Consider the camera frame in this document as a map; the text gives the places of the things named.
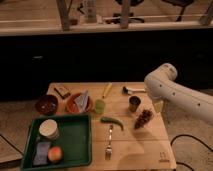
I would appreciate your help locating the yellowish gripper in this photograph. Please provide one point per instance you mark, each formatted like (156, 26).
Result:
(158, 106)

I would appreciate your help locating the dark metal cup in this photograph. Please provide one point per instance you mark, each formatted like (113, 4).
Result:
(134, 102)

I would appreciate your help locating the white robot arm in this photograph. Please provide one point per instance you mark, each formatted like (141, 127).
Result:
(160, 85)

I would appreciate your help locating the brown grape bunch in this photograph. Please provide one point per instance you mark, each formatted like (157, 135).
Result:
(145, 116)

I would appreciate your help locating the green chili pepper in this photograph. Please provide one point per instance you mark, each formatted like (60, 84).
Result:
(112, 120)

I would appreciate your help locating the green plastic cup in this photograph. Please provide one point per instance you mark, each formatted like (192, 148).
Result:
(99, 106)

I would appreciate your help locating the silver fork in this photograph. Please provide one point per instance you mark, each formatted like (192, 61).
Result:
(108, 150)

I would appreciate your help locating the grey folded cloth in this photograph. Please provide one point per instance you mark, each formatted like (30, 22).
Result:
(81, 101)

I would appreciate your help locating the green plastic tray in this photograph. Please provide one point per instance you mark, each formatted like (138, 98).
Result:
(75, 140)

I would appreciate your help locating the orange bowl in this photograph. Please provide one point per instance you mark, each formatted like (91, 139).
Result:
(71, 106)

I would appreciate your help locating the dark red bowl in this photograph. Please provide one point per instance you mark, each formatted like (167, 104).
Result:
(47, 105)

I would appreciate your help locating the white round container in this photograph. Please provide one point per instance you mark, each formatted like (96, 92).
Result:
(49, 129)

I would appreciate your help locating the red yellow apple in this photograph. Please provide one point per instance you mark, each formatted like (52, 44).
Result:
(55, 154)

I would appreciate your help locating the purple sponge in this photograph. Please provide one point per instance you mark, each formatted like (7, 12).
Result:
(41, 153)

